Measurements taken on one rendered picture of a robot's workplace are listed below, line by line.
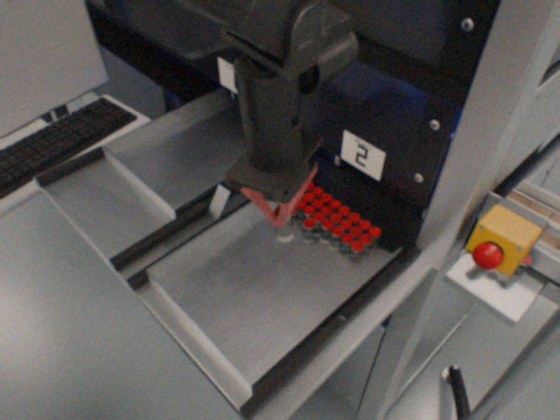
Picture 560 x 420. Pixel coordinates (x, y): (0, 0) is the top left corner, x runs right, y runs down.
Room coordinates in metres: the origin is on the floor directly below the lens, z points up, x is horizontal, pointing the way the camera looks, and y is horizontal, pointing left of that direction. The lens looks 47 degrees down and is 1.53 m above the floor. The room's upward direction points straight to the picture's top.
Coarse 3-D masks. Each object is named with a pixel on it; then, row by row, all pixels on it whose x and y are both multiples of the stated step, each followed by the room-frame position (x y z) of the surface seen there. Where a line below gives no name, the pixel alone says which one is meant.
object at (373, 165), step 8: (344, 136) 0.63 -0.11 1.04; (352, 136) 0.62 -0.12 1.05; (344, 144) 0.63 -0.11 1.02; (352, 144) 0.62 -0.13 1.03; (360, 144) 0.60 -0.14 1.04; (368, 144) 0.59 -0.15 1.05; (344, 152) 0.63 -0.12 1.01; (352, 152) 0.61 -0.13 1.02; (360, 152) 0.60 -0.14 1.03; (368, 152) 0.59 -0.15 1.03; (376, 152) 0.58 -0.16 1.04; (352, 160) 0.61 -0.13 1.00; (360, 160) 0.60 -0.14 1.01; (368, 160) 0.59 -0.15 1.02; (376, 160) 0.58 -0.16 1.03; (360, 168) 0.60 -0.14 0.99; (368, 168) 0.59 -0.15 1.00; (376, 168) 0.58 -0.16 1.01; (376, 176) 0.57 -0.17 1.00
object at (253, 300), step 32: (224, 224) 0.54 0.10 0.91; (256, 224) 0.56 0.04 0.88; (192, 256) 0.49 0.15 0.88; (224, 256) 0.49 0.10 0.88; (256, 256) 0.49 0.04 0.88; (288, 256) 0.49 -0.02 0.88; (320, 256) 0.49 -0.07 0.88; (384, 256) 0.49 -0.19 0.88; (160, 288) 0.41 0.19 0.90; (192, 288) 0.42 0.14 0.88; (224, 288) 0.42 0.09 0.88; (256, 288) 0.42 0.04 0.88; (288, 288) 0.42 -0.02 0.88; (320, 288) 0.42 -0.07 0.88; (352, 288) 0.42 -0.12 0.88; (192, 320) 0.35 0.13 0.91; (224, 320) 0.36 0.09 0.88; (256, 320) 0.36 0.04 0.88; (288, 320) 0.36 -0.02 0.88; (320, 320) 0.35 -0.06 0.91; (224, 352) 0.30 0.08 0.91; (256, 352) 0.31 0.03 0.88; (288, 352) 0.30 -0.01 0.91; (256, 384) 0.26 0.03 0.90
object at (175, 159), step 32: (224, 96) 0.98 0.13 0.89; (160, 128) 0.85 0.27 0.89; (192, 128) 0.86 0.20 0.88; (224, 128) 0.86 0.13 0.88; (128, 160) 0.75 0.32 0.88; (160, 160) 0.75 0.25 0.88; (192, 160) 0.75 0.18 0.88; (224, 160) 0.75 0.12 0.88; (160, 192) 0.65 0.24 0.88; (192, 192) 0.65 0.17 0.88
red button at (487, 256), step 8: (480, 248) 0.41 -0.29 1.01; (488, 248) 0.40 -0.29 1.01; (496, 248) 0.40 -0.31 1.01; (472, 256) 0.41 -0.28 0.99; (480, 256) 0.40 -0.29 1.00; (488, 256) 0.39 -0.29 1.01; (496, 256) 0.39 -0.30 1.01; (480, 264) 0.40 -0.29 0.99; (488, 264) 0.39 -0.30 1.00; (496, 264) 0.39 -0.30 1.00
